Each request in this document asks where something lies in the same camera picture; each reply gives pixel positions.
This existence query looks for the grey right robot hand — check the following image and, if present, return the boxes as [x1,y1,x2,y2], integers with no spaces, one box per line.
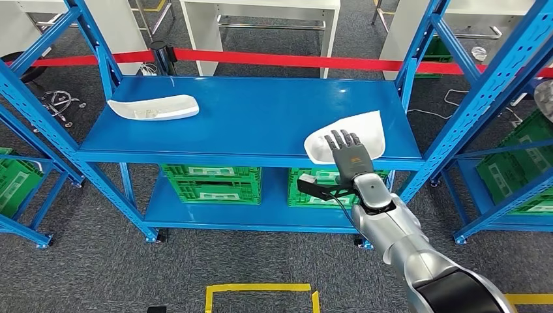
[323,129,375,185]

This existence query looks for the white wide shell part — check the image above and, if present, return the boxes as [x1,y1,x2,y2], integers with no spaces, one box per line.
[303,110,386,166]

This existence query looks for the blue metal shelf rack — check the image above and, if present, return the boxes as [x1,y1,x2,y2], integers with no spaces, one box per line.
[0,103,86,250]
[440,138,553,246]
[0,0,553,252]

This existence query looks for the white long narrow shell part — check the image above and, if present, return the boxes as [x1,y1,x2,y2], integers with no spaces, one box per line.
[107,94,200,121]

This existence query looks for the green plastic crate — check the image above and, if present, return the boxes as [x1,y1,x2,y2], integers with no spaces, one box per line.
[288,181,361,209]
[160,164,262,181]
[496,110,553,191]
[172,177,262,205]
[417,37,454,79]
[0,147,44,219]
[475,151,553,216]
[288,167,392,185]

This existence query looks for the red barrier belt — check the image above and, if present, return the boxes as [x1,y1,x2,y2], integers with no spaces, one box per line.
[6,48,553,79]

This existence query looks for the chrome table footrest bar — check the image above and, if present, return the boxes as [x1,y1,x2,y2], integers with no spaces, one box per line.
[216,15,327,32]
[449,25,504,40]

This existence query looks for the white grey wrapped bundle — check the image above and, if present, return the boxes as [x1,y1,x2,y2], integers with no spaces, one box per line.
[533,80,553,124]

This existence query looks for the black belt stanchion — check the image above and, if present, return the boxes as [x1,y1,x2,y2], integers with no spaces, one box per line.
[149,40,178,78]

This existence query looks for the black stool with chrome base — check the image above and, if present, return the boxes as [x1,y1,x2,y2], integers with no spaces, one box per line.
[0,51,87,129]

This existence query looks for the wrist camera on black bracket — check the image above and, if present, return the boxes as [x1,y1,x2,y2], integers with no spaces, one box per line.
[296,172,361,201]

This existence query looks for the black camera cable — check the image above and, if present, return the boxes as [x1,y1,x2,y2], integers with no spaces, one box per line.
[328,194,368,236]

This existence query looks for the white floor cable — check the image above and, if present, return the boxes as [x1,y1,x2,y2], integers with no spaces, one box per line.
[406,88,471,121]

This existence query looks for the chrome tube frame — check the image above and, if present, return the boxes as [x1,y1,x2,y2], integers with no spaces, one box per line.
[129,0,177,42]

